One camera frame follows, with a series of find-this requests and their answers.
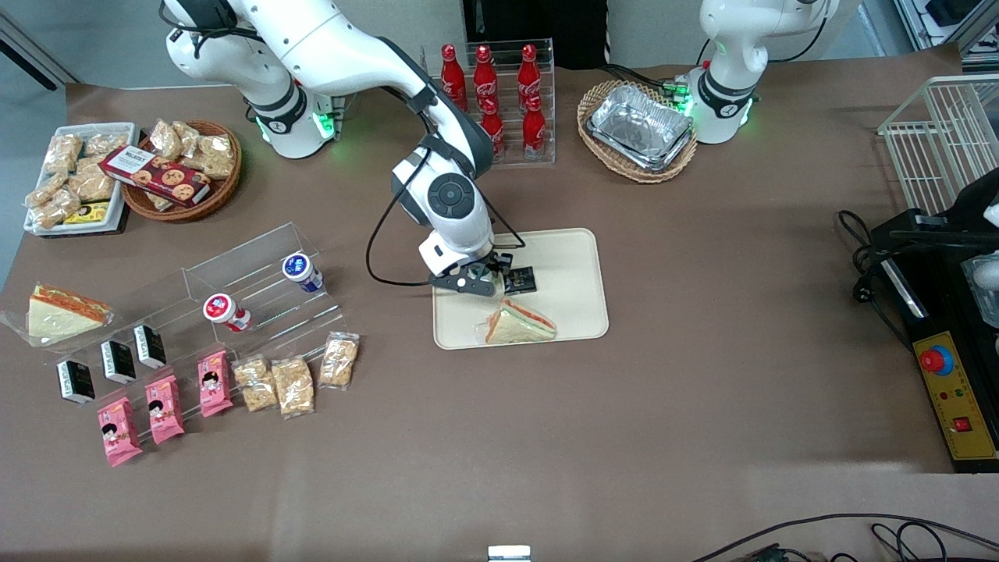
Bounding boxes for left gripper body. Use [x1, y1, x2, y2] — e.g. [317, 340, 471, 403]
[947, 168, 999, 233]

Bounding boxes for cream plastic tray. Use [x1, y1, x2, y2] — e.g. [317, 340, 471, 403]
[432, 228, 610, 350]

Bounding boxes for blue gum bottle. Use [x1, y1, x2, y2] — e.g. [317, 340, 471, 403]
[282, 252, 324, 294]

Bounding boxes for red gum bottle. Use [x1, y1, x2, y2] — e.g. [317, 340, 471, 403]
[203, 293, 252, 333]

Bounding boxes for white rectangular tray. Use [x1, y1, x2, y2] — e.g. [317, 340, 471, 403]
[23, 123, 141, 235]

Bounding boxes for triangle sandwich in plastic wrap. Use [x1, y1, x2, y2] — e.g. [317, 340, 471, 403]
[0, 283, 115, 347]
[475, 295, 558, 347]

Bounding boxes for clear acrylic bottle rack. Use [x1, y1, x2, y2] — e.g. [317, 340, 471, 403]
[419, 39, 556, 170]

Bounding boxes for red cola bottle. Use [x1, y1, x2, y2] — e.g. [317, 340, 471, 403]
[522, 95, 546, 161]
[473, 44, 499, 116]
[482, 100, 507, 163]
[517, 44, 542, 110]
[440, 44, 468, 112]

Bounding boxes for light wicker basket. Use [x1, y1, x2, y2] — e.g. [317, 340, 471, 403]
[578, 80, 699, 184]

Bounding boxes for black yellow control box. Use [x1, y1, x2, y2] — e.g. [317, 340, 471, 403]
[870, 209, 999, 474]

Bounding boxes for clear acrylic tiered stand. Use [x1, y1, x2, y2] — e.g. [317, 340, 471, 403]
[47, 222, 348, 407]

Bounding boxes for stacked aluminium foil trays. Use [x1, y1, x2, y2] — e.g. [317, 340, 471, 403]
[585, 84, 695, 171]

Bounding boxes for black cabinet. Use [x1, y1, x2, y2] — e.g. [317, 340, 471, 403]
[464, 0, 610, 71]

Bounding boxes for dark brown wicker basket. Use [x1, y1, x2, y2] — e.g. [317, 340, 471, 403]
[121, 119, 243, 223]

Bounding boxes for pink snack packet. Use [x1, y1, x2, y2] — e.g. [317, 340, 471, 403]
[197, 350, 234, 418]
[97, 397, 144, 468]
[144, 375, 187, 446]

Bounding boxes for red cookie box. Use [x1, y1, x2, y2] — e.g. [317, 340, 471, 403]
[99, 145, 213, 208]

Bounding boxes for small black white box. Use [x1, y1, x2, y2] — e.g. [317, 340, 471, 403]
[100, 340, 137, 385]
[133, 324, 168, 370]
[56, 359, 96, 405]

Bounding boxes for yellow snack packet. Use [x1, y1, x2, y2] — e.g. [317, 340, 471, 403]
[64, 201, 110, 226]

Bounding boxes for white wire basket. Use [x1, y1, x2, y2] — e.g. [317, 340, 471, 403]
[878, 74, 999, 219]

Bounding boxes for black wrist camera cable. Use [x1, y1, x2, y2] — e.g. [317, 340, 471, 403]
[365, 148, 438, 288]

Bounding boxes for black power cable with plug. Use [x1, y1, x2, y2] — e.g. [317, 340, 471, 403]
[837, 209, 887, 305]

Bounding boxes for aluminium frame rack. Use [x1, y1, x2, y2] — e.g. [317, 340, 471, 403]
[894, 0, 999, 59]

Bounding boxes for left arm base cable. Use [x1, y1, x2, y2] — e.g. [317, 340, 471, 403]
[605, 64, 691, 96]

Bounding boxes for long black cable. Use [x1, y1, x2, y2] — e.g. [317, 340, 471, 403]
[691, 513, 999, 562]

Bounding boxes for looped black cable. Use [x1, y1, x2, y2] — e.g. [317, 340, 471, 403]
[870, 521, 949, 562]

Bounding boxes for dark diagonal frame bar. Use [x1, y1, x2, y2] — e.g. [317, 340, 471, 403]
[0, 14, 67, 91]

